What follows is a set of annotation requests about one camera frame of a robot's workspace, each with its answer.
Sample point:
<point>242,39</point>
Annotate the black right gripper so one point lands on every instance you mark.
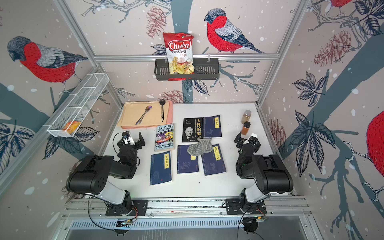
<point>247,142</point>

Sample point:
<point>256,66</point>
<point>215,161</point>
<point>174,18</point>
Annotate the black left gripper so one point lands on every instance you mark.
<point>132,144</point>

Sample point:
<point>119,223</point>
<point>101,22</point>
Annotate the grey striped cloth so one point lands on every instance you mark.
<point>203,146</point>

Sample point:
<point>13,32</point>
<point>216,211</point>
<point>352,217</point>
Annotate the blue book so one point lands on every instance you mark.
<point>212,127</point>
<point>161,171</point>
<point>213,162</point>
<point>185,162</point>

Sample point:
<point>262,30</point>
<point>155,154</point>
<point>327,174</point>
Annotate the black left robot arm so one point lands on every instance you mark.
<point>91,178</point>

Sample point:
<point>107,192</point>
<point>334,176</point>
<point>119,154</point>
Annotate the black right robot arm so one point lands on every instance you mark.
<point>269,173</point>

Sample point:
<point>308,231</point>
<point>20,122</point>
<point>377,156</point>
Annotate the Treehouse colourful paperback book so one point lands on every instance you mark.
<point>164,138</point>

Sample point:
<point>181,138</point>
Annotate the black portrait cover book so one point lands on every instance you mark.
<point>192,130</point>

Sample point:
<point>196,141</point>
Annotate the orange spice jar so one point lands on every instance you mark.
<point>246,127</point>

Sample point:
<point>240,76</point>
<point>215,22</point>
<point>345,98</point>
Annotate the beige spice jar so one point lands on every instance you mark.
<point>246,116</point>

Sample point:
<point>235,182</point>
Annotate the beige placemat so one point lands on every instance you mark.
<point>141,115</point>

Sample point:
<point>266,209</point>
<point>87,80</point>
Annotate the iridescent purple spoon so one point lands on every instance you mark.
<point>148,108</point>

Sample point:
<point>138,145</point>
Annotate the black ladle spoon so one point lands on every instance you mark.
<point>162,102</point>

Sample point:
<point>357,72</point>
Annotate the orange packet in shelf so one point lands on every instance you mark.
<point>71,127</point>

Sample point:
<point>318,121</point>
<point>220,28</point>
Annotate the red Chuba chips bag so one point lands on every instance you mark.
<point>179,51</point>

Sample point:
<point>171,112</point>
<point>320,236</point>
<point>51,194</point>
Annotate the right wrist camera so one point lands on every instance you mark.
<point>253,139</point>

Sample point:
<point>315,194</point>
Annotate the white wire wall shelf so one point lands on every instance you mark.
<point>77,104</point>

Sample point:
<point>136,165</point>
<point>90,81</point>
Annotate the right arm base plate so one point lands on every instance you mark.
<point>235,207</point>

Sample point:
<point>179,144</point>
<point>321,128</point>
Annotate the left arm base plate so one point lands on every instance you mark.
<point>135,208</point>

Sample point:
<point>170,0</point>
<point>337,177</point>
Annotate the black wall basket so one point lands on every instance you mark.
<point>204,69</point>

